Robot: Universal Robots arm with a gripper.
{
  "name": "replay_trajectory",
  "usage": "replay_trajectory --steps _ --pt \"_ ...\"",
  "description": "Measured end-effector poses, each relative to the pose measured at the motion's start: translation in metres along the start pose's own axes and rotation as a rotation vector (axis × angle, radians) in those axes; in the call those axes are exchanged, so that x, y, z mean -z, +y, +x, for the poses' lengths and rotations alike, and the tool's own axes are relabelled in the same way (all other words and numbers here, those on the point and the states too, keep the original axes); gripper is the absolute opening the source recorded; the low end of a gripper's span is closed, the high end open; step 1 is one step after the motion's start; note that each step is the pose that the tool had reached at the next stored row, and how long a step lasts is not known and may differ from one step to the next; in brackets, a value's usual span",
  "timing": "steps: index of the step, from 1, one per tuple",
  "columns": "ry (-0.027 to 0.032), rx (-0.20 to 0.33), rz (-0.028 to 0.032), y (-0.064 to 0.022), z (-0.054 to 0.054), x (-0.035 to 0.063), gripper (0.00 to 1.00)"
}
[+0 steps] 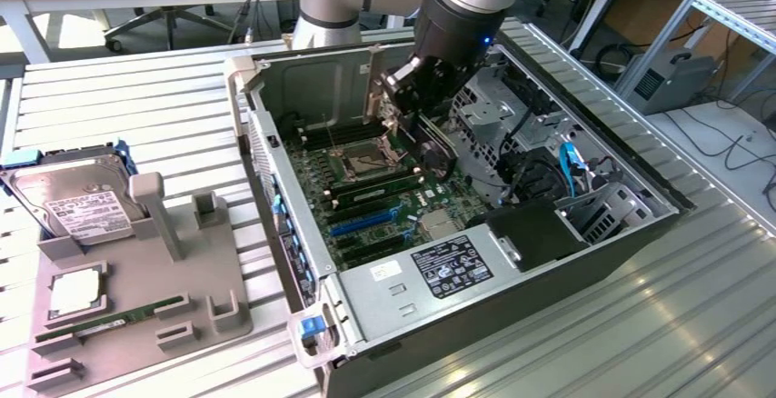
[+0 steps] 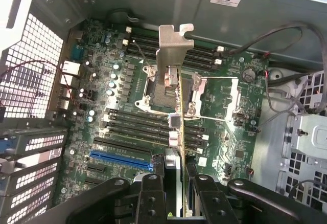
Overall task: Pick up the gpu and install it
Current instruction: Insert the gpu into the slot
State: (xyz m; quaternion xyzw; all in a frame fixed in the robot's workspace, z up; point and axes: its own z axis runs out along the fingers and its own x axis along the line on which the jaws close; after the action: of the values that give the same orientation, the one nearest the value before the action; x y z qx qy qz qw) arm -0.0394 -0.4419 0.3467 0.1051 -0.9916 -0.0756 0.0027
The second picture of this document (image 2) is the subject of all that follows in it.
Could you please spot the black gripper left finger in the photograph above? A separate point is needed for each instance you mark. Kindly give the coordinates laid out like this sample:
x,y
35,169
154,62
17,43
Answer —
x,y
150,203

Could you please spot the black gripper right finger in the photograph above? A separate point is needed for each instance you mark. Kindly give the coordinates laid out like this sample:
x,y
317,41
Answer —
x,y
214,203

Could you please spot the blue expansion slot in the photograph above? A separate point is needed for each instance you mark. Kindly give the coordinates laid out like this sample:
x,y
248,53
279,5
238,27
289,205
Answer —
x,y
120,160

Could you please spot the black long expansion slot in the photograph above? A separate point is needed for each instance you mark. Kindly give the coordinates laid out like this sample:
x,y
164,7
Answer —
x,y
122,146

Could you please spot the green motherboard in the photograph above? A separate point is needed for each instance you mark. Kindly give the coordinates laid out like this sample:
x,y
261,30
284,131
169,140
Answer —
x,y
224,137

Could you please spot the CPU socket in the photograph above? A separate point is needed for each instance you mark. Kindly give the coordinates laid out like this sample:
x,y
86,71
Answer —
x,y
153,93

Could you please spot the silver metal drive cage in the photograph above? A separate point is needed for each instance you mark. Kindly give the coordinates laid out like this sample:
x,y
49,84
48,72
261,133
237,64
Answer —
x,y
306,132

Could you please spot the round coin cell battery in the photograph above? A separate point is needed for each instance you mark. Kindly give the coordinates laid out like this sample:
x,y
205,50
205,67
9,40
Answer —
x,y
248,74

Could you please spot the thin metal locking lever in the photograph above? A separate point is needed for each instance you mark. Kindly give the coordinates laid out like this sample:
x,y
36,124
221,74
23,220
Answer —
x,y
141,54

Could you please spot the blue card retention latch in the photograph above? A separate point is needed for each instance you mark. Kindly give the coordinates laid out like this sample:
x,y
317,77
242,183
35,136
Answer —
x,y
7,146

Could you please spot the open black PC case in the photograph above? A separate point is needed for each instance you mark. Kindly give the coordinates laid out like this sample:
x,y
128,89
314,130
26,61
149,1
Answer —
x,y
166,4

